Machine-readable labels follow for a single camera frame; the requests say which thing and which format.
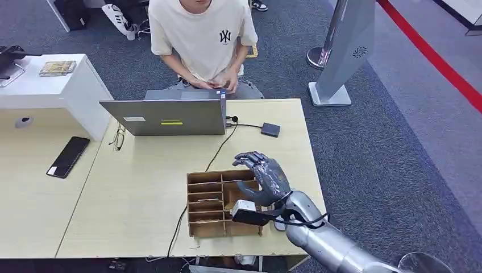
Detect grey round base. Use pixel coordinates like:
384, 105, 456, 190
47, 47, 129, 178
393, 251, 457, 273

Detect white cabinet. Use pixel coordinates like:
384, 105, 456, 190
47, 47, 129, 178
0, 53, 114, 142

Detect white platform edge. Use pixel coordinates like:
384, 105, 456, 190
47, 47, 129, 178
432, 0, 482, 38

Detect small black hub box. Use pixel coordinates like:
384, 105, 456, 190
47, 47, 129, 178
260, 122, 282, 139

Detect black smartphone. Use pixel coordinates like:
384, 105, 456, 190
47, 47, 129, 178
45, 136, 92, 180

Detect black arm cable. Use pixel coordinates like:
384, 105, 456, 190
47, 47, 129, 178
263, 191, 331, 230

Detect white sneaker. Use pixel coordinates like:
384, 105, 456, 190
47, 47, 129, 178
101, 3, 139, 42

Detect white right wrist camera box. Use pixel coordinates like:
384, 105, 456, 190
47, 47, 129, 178
230, 199, 271, 227

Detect yellow card pack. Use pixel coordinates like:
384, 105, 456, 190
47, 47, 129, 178
38, 60, 77, 77

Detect wooden divided card box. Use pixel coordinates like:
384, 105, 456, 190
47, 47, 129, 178
186, 169, 265, 239

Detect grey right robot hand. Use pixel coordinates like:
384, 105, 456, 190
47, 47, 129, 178
232, 151, 293, 207

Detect short black hub cable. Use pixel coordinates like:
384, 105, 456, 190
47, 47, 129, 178
226, 122, 263, 130

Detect grey standing sign panel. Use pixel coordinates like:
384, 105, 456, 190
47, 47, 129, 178
308, 0, 377, 107

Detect grey desk grommet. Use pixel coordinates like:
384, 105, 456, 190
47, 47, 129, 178
14, 115, 34, 130

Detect long black cable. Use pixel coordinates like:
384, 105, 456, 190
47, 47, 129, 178
166, 115, 239, 259

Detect person's left hand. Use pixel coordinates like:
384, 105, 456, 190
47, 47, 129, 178
214, 68, 239, 94

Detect chrome stanchion post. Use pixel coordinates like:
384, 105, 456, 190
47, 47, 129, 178
306, 0, 348, 71

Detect person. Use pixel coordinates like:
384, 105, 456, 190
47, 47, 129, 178
148, 0, 264, 101

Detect person's right hand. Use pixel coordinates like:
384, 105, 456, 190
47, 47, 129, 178
188, 77, 215, 91

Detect black desk device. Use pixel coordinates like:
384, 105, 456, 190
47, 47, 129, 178
0, 44, 43, 81

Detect eyeglasses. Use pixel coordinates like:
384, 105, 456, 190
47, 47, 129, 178
109, 123, 126, 152

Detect grey laptop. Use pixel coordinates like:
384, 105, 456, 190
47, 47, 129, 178
99, 88, 228, 137

